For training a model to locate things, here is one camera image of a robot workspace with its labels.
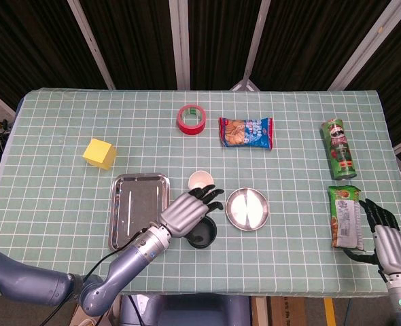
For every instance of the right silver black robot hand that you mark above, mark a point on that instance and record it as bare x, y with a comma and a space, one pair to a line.
391, 248

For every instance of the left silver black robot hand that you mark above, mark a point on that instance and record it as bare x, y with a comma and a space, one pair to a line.
183, 214

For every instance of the green snack bag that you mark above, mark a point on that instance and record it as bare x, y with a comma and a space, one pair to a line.
346, 217

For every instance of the green Pringles can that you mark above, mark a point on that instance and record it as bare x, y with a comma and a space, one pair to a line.
340, 149

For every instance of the rectangular steel tray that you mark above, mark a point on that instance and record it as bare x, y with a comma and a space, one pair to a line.
136, 210

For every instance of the cardboard box with print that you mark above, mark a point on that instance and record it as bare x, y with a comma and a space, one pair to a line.
285, 312

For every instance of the white frame post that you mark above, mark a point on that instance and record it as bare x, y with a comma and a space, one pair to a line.
253, 51
180, 44
91, 44
367, 47

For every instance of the green checked tablecloth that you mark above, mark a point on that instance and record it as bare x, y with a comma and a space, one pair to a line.
272, 258

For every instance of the red tape roll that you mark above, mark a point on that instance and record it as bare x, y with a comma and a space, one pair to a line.
190, 129

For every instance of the black round bowl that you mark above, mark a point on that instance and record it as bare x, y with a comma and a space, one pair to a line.
205, 237

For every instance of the white paper cup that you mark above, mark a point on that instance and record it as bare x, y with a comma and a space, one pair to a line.
197, 178

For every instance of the yellow cube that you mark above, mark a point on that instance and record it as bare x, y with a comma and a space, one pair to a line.
98, 153

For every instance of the blue biscuit packet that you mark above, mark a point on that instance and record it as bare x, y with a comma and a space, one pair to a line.
244, 132

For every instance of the round steel plate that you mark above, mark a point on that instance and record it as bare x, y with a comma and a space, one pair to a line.
246, 208

